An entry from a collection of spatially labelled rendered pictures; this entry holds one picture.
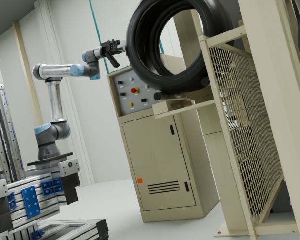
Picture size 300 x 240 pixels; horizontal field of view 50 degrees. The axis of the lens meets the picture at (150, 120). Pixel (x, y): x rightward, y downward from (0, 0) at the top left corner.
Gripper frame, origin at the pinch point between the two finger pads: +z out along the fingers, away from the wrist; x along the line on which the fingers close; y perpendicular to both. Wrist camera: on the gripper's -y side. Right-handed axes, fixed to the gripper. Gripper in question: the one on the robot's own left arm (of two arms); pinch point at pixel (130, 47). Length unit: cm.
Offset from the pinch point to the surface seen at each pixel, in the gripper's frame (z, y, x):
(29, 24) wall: -418, 178, 310
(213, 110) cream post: 37, -45, 25
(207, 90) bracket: 35, -32, 22
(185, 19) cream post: 27.3, 13.5, 24.7
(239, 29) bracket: 77, -18, -61
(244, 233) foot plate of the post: 45, -119, 19
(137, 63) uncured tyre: 10.0, -12.3, -12.1
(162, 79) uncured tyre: 23.8, -23.7, -12.2
